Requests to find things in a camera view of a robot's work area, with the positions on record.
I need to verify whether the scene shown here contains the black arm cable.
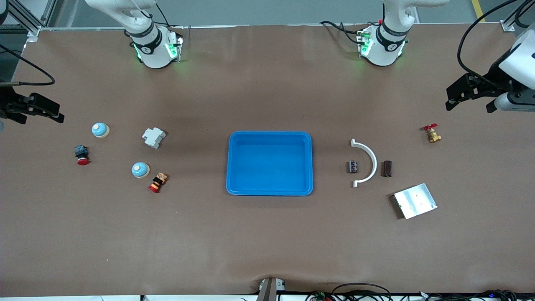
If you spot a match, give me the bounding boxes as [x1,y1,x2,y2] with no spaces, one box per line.
[457,0,521,90]
[0,44,56,86]

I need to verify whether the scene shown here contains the white circuit breaker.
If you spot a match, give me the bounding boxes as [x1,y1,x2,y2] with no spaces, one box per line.
[142,127,167,150]

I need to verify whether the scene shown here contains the white curved plastic bracket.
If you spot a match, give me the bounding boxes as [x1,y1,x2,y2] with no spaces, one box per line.
[350,138,378,188]

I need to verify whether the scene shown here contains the black cable bundle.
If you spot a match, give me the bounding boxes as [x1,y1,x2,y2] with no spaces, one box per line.
[418,288,519,301]

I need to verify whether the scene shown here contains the red button with blue-black base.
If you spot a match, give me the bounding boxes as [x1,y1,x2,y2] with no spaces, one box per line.
[74,145,90,166]

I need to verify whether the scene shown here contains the brown table mat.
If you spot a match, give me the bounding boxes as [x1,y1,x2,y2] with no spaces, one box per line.
[0,23,535,298]

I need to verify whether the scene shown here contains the blue plastic tray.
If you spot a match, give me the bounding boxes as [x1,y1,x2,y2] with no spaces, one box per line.
[226,131,314,196]

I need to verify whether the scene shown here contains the black cable loop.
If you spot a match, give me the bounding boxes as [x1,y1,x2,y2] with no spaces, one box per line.
[307,283,393,301]

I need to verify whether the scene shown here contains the grey metal mount bracket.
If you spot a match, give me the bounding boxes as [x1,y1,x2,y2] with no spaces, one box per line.
[257,277,285,301]

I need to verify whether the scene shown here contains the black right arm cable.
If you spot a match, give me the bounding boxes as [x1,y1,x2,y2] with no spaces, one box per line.
[0,44,56,86]

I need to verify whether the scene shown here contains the brass valve with red handle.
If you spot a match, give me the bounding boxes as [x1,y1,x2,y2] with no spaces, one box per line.
[423,124,442,143]

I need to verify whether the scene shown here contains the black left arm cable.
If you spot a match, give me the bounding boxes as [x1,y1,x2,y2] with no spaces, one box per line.
[457,0,521,90]

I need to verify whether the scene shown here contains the thick black base cable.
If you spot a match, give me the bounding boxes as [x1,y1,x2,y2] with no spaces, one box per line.
[320,20,364,45]

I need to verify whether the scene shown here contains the thin black base cable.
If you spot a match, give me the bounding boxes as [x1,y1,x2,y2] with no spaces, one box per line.
[154,0,170,27]

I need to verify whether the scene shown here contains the aluminium frame post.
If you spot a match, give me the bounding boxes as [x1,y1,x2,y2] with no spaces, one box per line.
[8,0,58,38]
[501,0,535,33]

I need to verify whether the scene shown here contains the silver metal plate box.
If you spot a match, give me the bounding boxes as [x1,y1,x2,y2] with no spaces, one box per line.
[391,183,438,219]

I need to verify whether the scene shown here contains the red emergency button orange base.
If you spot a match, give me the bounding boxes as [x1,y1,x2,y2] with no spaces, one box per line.
[148,173,168,194]

